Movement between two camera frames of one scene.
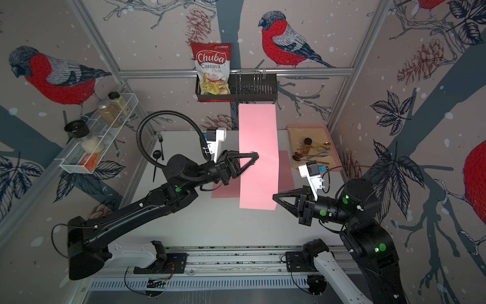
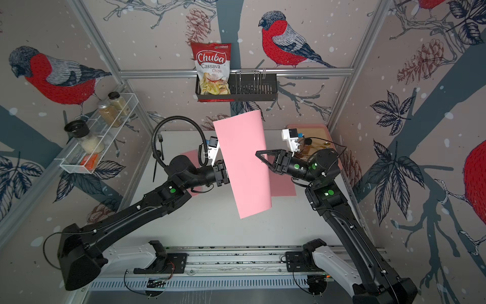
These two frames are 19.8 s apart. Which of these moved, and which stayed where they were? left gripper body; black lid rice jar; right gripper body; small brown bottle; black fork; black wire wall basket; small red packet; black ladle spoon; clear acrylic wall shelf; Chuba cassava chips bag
Moved: right gripper body; left gripper body
Stayed: small brown bottle; clear acrylic wall shelf; black fork; black lid rice jar; black ladle spoon; small red packet; Chuba cassava chips bag; black wire wall basket
